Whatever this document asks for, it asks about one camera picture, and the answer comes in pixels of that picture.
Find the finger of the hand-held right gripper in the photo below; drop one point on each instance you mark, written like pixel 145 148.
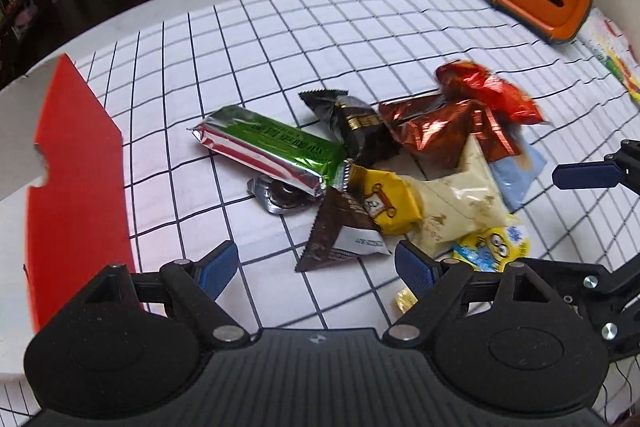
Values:
pixel 592 283
pixel 590 175

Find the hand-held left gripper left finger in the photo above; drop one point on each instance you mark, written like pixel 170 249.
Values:
pixel 220 268

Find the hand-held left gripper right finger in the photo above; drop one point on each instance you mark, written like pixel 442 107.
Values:
pixel 415 268

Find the light blue biscuit packet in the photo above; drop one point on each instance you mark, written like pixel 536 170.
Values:
pixel 517 179

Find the green foil snack bar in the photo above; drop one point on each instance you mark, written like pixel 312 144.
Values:
pixel 265 142

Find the red cardboard box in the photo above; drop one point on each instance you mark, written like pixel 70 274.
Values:
pixel 75 157

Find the small yellow candy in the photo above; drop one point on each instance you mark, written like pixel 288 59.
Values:
pixel 405 301

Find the cream white snack packet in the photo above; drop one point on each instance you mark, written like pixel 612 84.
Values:
pixel 460 202

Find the yellow cartoon snack packet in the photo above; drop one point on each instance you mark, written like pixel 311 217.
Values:
pixel 495 247

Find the silver foil chocolate packet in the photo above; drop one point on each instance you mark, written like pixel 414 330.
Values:
pixel 280 202

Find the dark brown triangular packet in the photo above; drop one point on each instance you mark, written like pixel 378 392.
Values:
pixel 330 232

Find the colourful booklet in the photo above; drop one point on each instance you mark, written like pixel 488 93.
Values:
pixel 615 52

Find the red orange snack packet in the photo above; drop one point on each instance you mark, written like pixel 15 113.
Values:
pixel 490 92

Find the red-brown foil snack packet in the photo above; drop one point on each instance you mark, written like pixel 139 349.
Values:
pixel 435 127

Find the black gold snack packet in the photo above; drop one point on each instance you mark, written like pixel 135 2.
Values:
pixel 356 122

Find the white checked tablecloth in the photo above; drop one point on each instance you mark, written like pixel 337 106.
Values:
pixel 350 32

